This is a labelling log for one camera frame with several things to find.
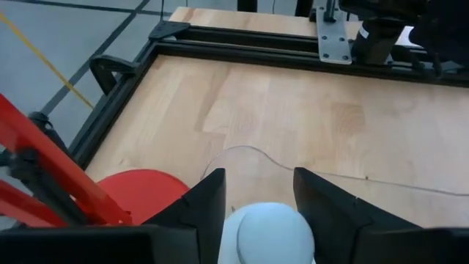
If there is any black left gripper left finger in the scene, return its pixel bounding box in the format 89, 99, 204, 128
144, 167, 227, 264

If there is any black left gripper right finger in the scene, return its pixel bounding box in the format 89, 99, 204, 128
292, 166, 421, 264

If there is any large white paint bottle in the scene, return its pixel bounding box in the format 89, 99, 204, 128
218, 202, 317, 264

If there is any clear plastic bin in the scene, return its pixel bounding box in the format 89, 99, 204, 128
200, 144, 469, 230

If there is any red desk lamp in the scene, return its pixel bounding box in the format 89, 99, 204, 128
0, 93, 191, 229

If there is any silver mounting plate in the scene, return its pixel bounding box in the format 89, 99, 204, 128
316, 5, 353, 66

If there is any thin yellow cable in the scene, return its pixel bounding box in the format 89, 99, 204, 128
0, 12, 95, 110

